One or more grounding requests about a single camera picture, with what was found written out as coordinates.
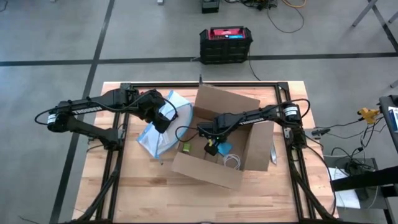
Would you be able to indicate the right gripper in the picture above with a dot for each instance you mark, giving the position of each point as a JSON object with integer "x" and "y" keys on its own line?
{"x": 214, "y": 127}

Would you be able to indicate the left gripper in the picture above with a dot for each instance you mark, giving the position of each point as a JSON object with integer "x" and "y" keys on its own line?
{"x": 152, "y": 105}

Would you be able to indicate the blue card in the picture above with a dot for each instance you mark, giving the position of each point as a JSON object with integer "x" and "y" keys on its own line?
{"x": 226, "y": 149}

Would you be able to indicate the brown cardboard box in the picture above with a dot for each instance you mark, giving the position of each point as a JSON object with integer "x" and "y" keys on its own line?
{"x": 224, "y": 99}

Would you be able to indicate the small green item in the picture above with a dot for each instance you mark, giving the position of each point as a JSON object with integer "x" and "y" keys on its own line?
{"x": 186, "y": 147}

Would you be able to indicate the clear mesh pouch blue trim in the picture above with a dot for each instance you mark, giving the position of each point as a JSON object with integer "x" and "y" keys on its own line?
{"x": 149, "y": 143}

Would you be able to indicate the grey Stanley utility knife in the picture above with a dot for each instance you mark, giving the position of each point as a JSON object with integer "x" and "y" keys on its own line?
{"x": 273, "y": 157}

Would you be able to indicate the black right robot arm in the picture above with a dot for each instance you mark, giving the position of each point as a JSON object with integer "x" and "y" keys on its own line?
{"x": 270, "y": 112}

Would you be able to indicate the black red power station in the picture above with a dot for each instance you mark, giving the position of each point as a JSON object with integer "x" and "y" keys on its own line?
{"x": 225, "y": 49}

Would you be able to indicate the white metal desk foot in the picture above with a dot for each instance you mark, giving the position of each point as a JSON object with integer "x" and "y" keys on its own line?
{"x": 160, "y": 1}

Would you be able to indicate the black floor device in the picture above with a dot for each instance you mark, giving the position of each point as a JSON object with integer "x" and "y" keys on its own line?
{"x": 210, "y": 6}

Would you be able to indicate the grey side cart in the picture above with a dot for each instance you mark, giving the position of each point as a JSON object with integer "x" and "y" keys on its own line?
{"x": 339, "y": 161}

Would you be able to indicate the white paper sheet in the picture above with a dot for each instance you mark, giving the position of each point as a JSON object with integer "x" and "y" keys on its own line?
{"x": 348, "y": 199}

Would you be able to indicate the black stand beam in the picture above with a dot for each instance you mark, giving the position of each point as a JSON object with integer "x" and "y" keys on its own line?
{"x": 363, "y": 180}

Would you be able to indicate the black side desk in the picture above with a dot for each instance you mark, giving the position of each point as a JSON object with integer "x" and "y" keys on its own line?
{"x": 383, "y": 118}

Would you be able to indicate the blue white carton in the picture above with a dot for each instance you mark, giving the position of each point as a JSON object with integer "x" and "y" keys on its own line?
{"x": 393, "y": 119}

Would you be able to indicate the grey metal desk leg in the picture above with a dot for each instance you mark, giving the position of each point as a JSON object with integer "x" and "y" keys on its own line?
{"x": 360, "y": 14}
{"x": 393, "y": 17}
{"x": 394, "y": 84}

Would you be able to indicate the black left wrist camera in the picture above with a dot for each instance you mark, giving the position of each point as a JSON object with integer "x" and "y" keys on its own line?
{"x": 164, "y": 124}

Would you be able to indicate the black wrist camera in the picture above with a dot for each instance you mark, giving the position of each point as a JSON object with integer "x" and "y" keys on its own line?
{"x": 212, "y": 151}
{"x": 164, "y": 124}

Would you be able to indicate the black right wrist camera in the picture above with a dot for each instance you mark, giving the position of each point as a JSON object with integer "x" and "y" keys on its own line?
{"x": 212, "y": 151}

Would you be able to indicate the black aluminium table frame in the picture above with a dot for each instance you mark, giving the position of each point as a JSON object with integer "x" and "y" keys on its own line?
{"x": 174, "y": 84}

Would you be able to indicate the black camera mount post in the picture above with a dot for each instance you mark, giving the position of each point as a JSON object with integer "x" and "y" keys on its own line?
{"x": 201, "y": 79}

